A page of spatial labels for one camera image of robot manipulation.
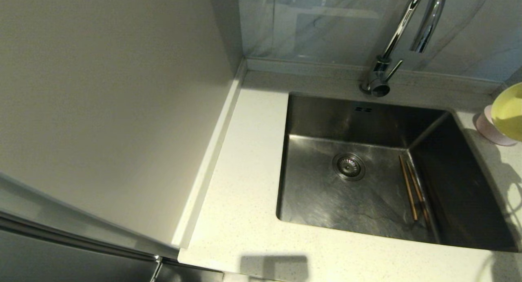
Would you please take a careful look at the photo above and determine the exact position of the chrome cabinet door handle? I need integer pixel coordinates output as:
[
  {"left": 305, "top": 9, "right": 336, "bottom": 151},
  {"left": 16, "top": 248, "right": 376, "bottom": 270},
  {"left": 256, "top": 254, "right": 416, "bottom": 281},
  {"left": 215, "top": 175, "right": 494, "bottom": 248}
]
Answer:
[{"left": 149, "top": 254, "right": 164, "bottom": 282}]

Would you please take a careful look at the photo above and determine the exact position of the stainless steel sink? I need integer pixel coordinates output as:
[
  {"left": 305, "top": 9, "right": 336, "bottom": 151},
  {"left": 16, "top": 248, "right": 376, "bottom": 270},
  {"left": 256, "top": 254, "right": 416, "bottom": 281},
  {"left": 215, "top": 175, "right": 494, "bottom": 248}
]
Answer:
[{"left": 276, "top": 93, "right": 520, "bottom": 252}]

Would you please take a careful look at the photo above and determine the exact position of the grey tall cabinet door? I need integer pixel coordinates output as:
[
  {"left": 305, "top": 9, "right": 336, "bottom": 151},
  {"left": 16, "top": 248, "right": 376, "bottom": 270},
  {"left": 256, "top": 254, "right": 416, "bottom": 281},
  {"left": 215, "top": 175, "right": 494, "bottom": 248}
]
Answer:
[{"left": 0, "top": 211, "right": 224, "bottom": 282}]

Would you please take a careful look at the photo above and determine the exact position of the yellow plastic bowl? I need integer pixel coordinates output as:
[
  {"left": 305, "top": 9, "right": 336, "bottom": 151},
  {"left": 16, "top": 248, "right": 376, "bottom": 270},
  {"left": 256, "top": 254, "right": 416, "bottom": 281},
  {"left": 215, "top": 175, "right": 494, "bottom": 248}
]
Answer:
[{"left": 491, "top": 82, "right": 522, "bottom": 143}]

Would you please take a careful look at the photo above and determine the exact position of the chrome gooseneck faucet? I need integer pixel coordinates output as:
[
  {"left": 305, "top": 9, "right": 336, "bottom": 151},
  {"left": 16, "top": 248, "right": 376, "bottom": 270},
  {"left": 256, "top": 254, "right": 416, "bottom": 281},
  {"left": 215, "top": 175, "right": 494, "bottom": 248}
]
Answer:
[{"left": 360, "top": 0, "right": 448, "bottom": 97}]

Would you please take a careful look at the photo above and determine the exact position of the metal sink drain strainer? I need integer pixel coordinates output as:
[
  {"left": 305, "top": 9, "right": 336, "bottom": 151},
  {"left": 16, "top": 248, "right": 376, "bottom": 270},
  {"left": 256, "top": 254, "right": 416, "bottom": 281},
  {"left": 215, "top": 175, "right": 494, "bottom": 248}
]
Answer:
[{"left": 332, "top": 153, "right": 366, "bottom": 181}]

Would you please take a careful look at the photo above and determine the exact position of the pink plastic bowl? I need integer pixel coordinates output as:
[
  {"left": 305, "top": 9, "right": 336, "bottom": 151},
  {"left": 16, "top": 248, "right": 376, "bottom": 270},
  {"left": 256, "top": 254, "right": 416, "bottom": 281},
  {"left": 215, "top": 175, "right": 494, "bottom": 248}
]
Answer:
[{"left": 476, "top": 105, "right": 518, "bottom": 147}]

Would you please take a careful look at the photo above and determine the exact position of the wooden chopstick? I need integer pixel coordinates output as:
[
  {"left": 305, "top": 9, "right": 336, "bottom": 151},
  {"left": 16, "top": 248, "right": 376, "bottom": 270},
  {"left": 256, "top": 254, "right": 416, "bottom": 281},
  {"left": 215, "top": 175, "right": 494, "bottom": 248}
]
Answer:
[
  {"left": 399, "top": 155, "right": 419, "bottom": 222},
  {"left": 406, "top": 161, "right": 433, "bottom": 233}
]

